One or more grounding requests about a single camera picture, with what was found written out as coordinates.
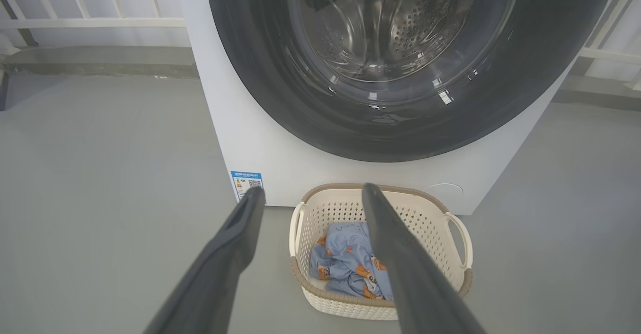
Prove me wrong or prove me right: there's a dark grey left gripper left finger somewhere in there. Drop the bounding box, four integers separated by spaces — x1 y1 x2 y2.
143 187 266 334

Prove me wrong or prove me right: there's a round white filter cover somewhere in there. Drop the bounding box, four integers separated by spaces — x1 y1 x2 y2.
423 183 464 197

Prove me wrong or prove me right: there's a blue energy label sticker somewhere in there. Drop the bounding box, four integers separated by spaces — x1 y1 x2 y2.
231 171 265 203

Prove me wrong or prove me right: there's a white metal railing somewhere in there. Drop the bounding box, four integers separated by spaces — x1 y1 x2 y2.
0 0 187 55
580 0 641 92

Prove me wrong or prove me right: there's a light blue printed garment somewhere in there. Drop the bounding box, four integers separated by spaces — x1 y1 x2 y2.
309 221 394 301

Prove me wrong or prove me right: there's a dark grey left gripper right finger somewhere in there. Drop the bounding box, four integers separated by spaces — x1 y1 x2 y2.
361 183 486 334

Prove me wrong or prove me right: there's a perforated steel washer drum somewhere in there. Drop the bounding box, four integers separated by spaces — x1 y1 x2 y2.
288 0 521 82

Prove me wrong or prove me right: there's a cream perforated laundry basket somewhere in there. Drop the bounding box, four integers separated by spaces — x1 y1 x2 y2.
289 183 474 321

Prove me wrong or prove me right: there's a dark round glass washer door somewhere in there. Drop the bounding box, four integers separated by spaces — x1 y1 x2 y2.
204 0 619 163

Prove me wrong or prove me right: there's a white front-load washing machine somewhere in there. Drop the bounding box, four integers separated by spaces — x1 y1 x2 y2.
173 0 627 216

